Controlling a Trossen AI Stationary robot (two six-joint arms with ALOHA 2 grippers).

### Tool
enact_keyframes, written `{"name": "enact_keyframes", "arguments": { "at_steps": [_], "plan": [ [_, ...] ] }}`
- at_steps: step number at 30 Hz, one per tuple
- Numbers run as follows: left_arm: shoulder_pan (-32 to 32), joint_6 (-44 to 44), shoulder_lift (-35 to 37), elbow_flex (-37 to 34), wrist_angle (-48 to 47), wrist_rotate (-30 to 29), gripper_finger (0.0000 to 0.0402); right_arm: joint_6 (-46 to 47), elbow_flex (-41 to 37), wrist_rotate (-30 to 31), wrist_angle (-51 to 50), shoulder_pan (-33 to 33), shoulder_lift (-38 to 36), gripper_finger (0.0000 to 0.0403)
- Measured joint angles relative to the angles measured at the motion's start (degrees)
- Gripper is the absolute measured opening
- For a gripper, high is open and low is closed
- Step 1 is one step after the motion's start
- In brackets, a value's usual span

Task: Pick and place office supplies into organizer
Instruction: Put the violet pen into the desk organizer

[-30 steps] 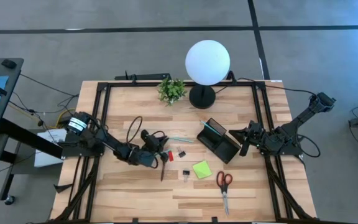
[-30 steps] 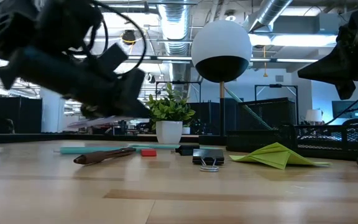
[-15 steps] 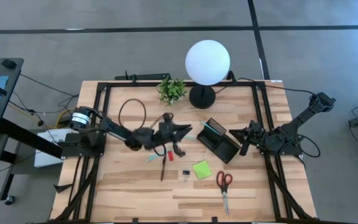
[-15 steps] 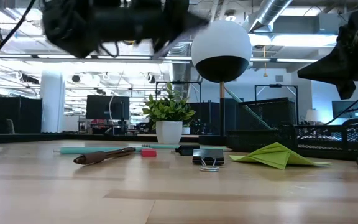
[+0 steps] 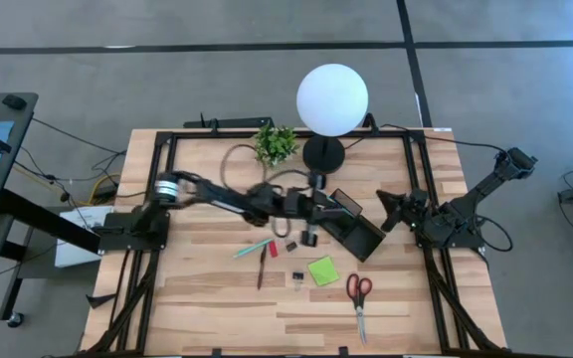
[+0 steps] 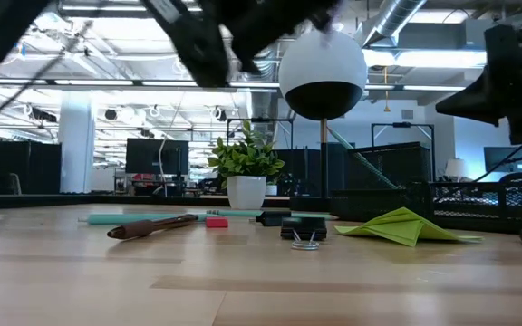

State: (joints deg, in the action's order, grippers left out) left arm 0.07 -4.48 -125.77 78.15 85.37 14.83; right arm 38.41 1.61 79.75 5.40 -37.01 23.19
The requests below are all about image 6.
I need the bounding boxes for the black table frame rail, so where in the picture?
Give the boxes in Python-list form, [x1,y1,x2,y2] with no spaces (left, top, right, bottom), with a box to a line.
[0,193,321,210]

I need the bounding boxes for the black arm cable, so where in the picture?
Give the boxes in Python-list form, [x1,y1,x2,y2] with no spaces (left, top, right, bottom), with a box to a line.
[472,120,522,183]
[0,20,94,137]

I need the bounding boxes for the brown pen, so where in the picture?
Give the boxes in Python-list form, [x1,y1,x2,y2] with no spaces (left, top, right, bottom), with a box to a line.
[106,213,199,241]

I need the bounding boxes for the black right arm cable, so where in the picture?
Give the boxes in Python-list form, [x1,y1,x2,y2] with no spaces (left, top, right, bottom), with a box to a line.
[472,120,522,183]

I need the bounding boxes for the large black binder clip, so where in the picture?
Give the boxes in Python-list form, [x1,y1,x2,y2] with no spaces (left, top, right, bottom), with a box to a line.
[280,216,328,252]

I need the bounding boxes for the black partition panels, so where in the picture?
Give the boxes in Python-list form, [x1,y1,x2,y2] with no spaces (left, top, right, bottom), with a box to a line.
[0,140,63,196]

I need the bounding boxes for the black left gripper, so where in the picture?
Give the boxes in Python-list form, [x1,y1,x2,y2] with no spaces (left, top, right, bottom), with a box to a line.
[144,0,349,89]

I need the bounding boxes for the white and black globe lamp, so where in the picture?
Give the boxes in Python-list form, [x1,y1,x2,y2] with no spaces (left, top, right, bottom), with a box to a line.
[278,28,369,213]

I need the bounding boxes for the black computer monitor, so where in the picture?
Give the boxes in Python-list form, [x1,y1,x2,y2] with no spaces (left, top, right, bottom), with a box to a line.
[125,138,190,176]

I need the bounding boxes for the white round column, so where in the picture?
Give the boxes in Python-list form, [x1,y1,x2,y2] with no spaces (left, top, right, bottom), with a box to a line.
[58,95,96,195]

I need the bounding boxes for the teal pen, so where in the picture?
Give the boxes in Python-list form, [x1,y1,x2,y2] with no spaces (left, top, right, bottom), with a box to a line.
[205,208,337,221]
[78,213,208,226]
[325,125,399,190]

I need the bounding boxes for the black mesh desk organizer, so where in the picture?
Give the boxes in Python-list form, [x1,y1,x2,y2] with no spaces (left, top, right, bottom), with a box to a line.
[330,141,522,235]

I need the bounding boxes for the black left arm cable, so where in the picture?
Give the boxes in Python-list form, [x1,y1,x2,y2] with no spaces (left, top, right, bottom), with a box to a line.
[0,20,94,137]

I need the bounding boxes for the folded green paper sheet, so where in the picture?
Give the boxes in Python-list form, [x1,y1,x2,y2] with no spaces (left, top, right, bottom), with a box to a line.
[333,206,484,248]

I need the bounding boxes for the white lampshade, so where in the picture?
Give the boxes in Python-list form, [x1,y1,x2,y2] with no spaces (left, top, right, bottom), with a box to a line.
[444,158,471,179]

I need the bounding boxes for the dark wall screen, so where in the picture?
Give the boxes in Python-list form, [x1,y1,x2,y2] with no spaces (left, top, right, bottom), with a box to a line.
[483,145,522,174]

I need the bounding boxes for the ribbed silver ventilation duct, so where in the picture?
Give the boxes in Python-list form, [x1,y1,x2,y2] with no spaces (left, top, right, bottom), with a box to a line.
[231,44,281,120]

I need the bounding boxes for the green plant in white pot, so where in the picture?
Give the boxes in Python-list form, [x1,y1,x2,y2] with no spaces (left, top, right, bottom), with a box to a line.
[207,119,286,211]

